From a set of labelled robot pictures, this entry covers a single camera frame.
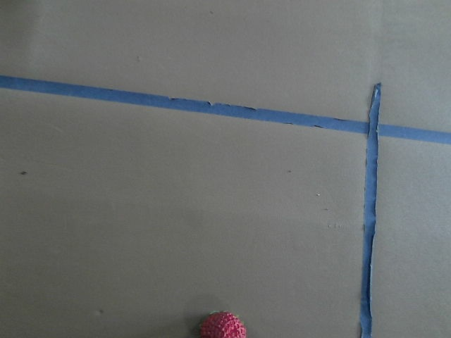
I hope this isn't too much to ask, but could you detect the red strawberry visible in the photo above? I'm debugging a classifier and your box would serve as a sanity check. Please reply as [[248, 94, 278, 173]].
[[199, 311, 247, 338]]

